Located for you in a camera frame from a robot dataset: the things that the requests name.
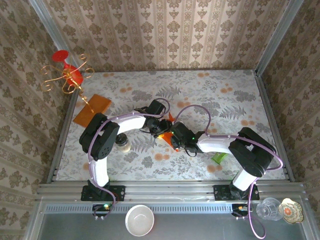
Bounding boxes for aluminium cross rail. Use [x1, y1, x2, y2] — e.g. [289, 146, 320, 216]
[36, 179, 307, 202]

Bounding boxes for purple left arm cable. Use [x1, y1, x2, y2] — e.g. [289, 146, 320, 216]
[87, 98, 171, 221]

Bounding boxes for red wine glass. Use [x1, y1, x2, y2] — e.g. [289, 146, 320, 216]
[51, 49, 84, 87]

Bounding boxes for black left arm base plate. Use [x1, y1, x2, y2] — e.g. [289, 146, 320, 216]
[80, 184, 126, 202]

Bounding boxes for aluminium side rail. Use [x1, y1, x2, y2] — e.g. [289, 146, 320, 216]
[254, 69, 296, 183]
[46, 87, 78, 183]

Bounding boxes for aluminium frame post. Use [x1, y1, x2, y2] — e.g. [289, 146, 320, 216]
[254, 0, 306, 76]
[27, 0, 66, 55]

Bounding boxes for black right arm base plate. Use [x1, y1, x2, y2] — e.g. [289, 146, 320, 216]
[213, 183, 260, 201]

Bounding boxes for grey metal shelf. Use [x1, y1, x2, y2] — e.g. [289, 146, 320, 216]
[24, 212, 311, 240]

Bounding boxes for white bowl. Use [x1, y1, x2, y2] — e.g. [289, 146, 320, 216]
[124, 204, 155, 237]

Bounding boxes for patterned small dish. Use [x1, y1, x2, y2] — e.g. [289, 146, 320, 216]
[278, 197, 305, 224]

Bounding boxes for orange wooden board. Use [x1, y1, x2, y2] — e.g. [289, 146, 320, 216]
[72, 93, 113, 128]

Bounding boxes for gold wire stand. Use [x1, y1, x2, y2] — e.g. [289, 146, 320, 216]
[39, 53, 95, 113]

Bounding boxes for small circuit board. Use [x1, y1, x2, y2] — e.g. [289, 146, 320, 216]
[231, 203, 253, 221]
[92, 203, 113, 221]

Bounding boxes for green snack packet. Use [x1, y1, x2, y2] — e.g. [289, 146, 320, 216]
[211, 152, 228, 165]

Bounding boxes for glass jar with black lid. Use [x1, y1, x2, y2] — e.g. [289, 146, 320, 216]
[116, 133, 131, 153]

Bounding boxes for clear glass cup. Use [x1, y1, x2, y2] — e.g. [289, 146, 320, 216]
[255, 197, 282, 221]

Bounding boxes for grey slotted cable duct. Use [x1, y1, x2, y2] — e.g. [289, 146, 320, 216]
[43, 203, 236, 214]

